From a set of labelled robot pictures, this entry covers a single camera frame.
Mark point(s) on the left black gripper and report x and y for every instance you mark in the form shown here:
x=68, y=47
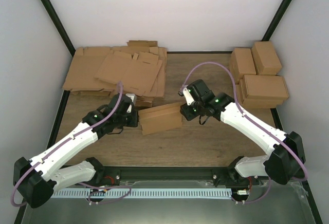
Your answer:
x=133, y=123

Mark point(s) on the light blue slotted cable duct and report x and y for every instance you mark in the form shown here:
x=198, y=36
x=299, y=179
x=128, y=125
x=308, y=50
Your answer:
x=206, y=193

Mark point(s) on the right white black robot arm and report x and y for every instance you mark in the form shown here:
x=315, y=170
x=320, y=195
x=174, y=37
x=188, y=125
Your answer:
x=284, y=153

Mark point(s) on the right black frame post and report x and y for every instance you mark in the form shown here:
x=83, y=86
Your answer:
x=276, y=19

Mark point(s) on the cardboard box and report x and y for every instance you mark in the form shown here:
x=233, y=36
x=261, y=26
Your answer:
x=160, y=118

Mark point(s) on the folded box back middle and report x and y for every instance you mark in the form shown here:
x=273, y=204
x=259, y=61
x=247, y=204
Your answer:
x=241, y=63

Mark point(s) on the stack of flat cardboard sheets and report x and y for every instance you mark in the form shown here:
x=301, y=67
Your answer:
x=140, y=66

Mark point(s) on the black frame post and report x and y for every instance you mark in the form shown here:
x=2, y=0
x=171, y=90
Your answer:
x=276, y=19
x=58, y=25

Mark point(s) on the folded box back right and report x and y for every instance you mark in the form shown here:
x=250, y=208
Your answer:
x=265, y=58

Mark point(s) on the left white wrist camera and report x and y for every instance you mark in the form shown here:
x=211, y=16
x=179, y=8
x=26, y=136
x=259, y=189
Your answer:
x=131, y=98

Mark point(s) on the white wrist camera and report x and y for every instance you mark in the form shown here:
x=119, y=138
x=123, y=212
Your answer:
x=131, y=98
x=184, y=92

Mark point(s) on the left black frame post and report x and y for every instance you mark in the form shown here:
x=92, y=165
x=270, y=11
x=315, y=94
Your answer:
x=58, y=25

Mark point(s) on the folded box front bottom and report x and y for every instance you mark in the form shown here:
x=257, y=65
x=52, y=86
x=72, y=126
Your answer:
x=255, y=103

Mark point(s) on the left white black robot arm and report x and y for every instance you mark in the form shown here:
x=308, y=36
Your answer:
x=38, y=178

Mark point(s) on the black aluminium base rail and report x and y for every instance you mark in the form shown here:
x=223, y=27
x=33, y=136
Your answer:
x=114, y=175

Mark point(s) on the folded box front top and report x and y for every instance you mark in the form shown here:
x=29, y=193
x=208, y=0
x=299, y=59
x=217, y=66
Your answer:
x=264, y=87

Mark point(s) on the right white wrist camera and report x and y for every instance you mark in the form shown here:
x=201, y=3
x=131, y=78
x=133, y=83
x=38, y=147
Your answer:
x=184, y=92

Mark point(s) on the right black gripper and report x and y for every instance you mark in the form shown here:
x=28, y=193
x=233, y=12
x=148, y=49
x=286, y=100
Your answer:
x=188, y=115

